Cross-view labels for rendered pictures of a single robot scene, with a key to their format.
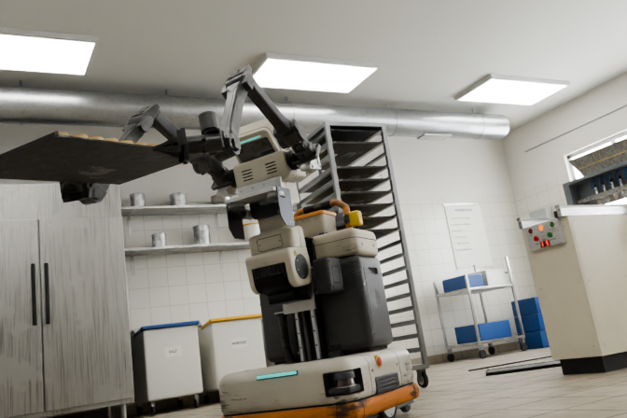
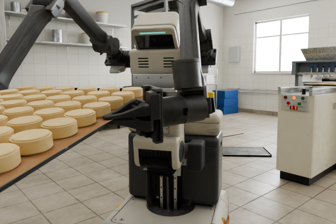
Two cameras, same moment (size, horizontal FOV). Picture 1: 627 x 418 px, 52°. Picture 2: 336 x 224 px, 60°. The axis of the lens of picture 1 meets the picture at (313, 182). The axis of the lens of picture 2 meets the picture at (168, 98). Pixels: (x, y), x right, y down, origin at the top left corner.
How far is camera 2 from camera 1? 157 cm
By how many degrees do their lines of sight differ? 23
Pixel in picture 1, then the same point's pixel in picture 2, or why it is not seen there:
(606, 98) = not seen: outside the picture
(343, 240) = (209, 124)
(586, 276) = (314, 133)
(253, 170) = (150, 59)
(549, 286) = (287, 131)
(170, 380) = not seen: hidden behind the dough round
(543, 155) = (243, 19)
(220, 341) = not seen: hidden behind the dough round
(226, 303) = (68, 77)
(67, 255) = not seen: outside the picture
